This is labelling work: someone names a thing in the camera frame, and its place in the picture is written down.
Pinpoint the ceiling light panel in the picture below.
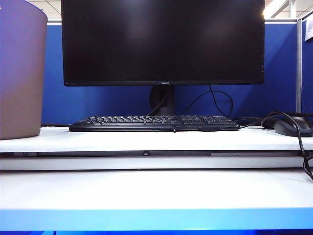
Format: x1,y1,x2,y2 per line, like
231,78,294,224
263,0,290,18

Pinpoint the white paper note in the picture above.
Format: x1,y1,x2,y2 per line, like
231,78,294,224
304,19,313,42

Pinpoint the grey partition post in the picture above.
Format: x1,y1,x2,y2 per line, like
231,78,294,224
296,18,302,114

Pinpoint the black and grey Logitech mouse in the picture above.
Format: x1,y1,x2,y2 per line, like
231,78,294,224
273,117,313,138

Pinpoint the black monitor stand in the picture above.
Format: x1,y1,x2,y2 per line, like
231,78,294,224
149,85,176,116

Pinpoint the black Logitech keyboard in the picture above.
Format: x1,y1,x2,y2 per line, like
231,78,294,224
69,115,241,133

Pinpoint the black monitor power cable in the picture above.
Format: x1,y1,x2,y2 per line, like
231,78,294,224
146,92,170,116

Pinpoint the black Asus monitor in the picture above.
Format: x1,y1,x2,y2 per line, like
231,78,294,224
61,0,266,87

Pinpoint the thin black keyboard cable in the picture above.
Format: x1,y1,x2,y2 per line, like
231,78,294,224
41,123,71,128

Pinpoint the looped black monitor cable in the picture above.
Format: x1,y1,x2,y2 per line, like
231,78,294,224
187,85,234,118

